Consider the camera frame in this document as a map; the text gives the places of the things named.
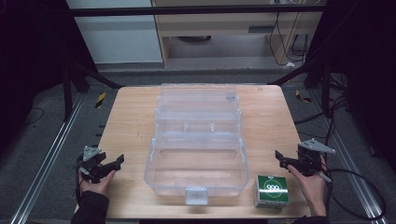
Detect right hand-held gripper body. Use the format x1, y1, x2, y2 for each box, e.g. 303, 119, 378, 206
296, 137, 337, 177

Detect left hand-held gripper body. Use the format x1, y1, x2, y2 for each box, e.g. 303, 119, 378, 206
76, 145, 108, 184

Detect person's left hand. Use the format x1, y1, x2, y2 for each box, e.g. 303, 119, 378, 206
78, 169, 117, 197

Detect person's right hand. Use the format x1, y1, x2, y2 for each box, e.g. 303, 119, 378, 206
286, 155, 329, 217

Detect green and white carton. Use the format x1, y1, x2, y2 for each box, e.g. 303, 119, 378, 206
253, 174, 290, 210

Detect yellow and black tape strip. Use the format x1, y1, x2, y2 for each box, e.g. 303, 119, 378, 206
94, 91, 107, 109
294, 89, 313, 104

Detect clear plastic storage box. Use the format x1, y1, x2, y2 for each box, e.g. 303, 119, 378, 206
143, 82, 251, 206

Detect dark curtain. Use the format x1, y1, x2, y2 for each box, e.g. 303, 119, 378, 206
306, 0, 396, 175
0, 0, 94, 157

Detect white cabinet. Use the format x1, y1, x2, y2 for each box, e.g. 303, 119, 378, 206
65, 0, 164, 65

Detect light wooden desk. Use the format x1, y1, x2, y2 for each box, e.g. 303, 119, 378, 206
151, 0, 324, 68

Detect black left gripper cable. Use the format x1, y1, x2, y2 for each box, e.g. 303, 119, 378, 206
74, 161, 83, 203

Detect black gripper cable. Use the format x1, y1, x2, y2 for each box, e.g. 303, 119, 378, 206
74, 161, 83, 203
320, 168, 388, 221

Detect aluminium floor rail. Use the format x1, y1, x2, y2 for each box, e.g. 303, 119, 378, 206
9, 92, 86, 224
310, 89, 389, 224

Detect black floor cables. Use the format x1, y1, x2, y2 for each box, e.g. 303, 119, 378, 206
293, 74, 351, 142

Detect black metal frame stand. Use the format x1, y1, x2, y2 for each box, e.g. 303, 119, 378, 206
266, 57, 332, 119
61, 57, 124, 123

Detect thin black floor cable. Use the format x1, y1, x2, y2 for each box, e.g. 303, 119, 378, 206
21, 106, 45, 127

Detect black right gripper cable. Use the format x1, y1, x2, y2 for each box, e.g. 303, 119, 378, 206
320, 168, 388, 221

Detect black cables under desk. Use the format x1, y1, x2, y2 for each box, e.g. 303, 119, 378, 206
268, 11, 310, 67

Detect black horizontal frame bar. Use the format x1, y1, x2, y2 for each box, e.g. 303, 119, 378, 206
66, 5, 327, 18

